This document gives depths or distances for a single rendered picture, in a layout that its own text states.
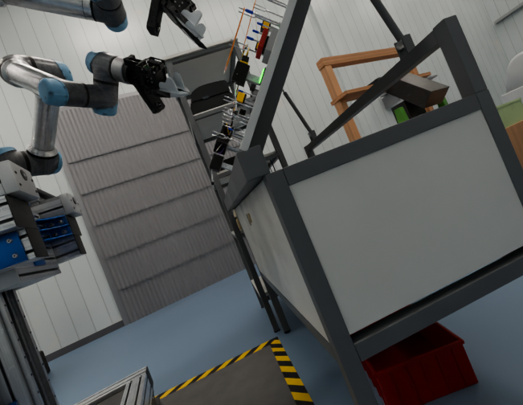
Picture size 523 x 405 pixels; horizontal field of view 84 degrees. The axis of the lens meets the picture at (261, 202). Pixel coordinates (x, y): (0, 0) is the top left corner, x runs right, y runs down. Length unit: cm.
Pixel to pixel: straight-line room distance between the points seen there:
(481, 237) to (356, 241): 31
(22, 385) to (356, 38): 670
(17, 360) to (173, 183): 343
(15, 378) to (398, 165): 128
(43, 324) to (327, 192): 432
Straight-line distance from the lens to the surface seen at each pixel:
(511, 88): 558
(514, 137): 280
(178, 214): 436
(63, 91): 107
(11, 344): 131
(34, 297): 468
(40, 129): 158
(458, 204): 82
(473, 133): 88
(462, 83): 94
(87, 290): 452
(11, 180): 103
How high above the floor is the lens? 74
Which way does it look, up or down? 1 degrees up
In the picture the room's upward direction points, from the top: 22 degrees counter-clockwise
